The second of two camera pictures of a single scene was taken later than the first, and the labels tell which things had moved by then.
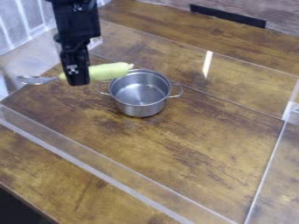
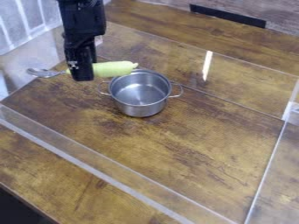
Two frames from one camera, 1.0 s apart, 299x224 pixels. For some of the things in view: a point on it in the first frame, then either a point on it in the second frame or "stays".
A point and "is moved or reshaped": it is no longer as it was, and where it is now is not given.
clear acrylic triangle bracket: [95, 41] stays
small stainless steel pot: [141, 92] stays
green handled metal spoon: [100, 72] is moved or reshaped
